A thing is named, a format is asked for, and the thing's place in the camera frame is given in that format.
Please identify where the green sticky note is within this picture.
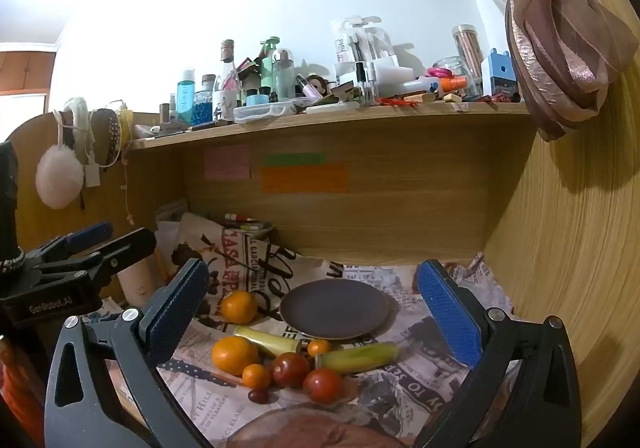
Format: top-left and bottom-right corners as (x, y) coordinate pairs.
(265, 153), (326, 166)

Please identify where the blue pencil sharpener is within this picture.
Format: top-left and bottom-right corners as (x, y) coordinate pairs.
(481, 48), (519, 97)

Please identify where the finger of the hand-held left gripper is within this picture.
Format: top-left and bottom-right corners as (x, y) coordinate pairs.
(37, 227), (158, 287)
(22, 221), (115, 270)

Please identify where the blue bottle with grey cap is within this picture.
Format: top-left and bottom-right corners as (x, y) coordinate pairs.
(194, 74), (217, 125)

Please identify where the white fur earmuff headband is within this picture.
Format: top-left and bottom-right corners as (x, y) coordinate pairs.
(62, 97), (97, 164)

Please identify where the newspaper print cloth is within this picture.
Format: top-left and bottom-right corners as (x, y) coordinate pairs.
(80, 213), (516, 448)

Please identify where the brown round wooden board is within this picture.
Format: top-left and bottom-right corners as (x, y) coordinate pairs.
(232, 405), (411, 448)

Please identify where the tall clear jar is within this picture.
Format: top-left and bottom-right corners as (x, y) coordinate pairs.
(452, 24), (484, 97)

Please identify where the white paper roll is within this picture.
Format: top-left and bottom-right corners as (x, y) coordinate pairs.
(120, 255), (162, 309)

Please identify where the dark round plate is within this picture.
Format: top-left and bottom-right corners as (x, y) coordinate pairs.
(280, 279), (391, 340)

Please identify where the clear glass bottle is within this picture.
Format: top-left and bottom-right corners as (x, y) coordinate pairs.
(214, 39), (242, 122)

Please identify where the blue liquid bottle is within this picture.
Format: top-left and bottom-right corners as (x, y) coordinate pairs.
(176, 69), (196, 125)

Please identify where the clear plastic lidded box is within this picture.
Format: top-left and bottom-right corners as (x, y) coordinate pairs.
(233, 101), (297, 123)

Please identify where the white glue bottle orange cap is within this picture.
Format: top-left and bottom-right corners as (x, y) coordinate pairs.
(400, 76), (469, 95)

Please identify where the large orange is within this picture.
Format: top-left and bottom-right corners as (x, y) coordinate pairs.
(220, 291), (259, 325)
(212, 335), (260, 376)

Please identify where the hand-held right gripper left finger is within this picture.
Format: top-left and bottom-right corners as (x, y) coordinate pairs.
(44, 257), (211, 448)

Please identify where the green bottle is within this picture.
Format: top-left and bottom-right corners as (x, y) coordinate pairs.
(259, 36), (281, 94)

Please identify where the pink sheer curtain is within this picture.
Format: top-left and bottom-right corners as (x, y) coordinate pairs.
(410, 0), (623, 143)

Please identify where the short glass jar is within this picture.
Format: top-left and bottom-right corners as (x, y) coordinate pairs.
(432, 56), (469, 80)

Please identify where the orange sticky note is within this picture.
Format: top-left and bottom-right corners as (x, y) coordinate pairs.
(261, 165), (349, 194)

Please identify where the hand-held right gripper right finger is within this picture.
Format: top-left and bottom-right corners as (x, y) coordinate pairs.
(415, 258), (587, 448)

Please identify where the white fluffy pompom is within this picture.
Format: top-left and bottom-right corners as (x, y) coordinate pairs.
(35, 145), (84, 208)

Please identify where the brown beaded headband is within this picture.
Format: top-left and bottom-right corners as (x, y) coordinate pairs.
(92, 108), (124, 167)

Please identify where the clear brush package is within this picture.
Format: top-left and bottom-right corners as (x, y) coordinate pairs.
(331, 15), (396, 75)

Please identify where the green sugarcane piece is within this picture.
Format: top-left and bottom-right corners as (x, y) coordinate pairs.
(315, 342), (400, 376)
(234, 325), (303, 360)

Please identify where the red tomato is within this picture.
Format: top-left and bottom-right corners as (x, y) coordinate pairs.
(271, 352), (311, 389)
(303, 368), (344, 404)

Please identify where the pink sticky note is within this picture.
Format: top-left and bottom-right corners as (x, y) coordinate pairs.
(203, 144), (252, 180)

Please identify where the clear dome cap bottle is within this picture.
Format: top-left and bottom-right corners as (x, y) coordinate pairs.
(272, 48), (296, 102)

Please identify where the orange cloth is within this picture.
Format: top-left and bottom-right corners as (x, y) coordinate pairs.
(0, 335), (46, 448)

